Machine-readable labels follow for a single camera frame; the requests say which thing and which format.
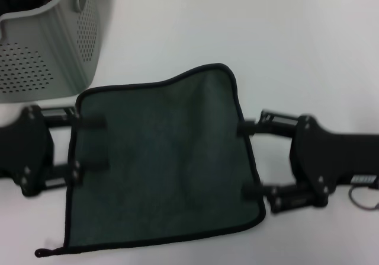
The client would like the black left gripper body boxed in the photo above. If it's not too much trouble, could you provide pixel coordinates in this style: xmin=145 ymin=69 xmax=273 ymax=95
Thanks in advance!
xmin=0 ymin=104 xmax=56 ymax=197

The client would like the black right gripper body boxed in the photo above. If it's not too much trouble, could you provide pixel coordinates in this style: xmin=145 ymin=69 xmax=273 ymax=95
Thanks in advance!
xmin=288 ymin=114 xmax=379 ymax=209

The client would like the green and yellow towel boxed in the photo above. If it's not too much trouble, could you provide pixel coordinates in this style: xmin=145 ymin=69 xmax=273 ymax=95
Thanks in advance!
xmin=34 ymin=63 xmax=266 ymax=258

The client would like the grey perforated plastic storage basket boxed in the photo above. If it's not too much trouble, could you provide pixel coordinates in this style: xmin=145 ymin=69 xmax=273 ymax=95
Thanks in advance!
xmin=0 ymin=0 xmax=100 ymax=104

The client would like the grey right gripper cable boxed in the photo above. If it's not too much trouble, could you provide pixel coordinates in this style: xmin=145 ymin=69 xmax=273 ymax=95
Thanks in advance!
xmin=347 ymin=175 xmax=379 ymax=212

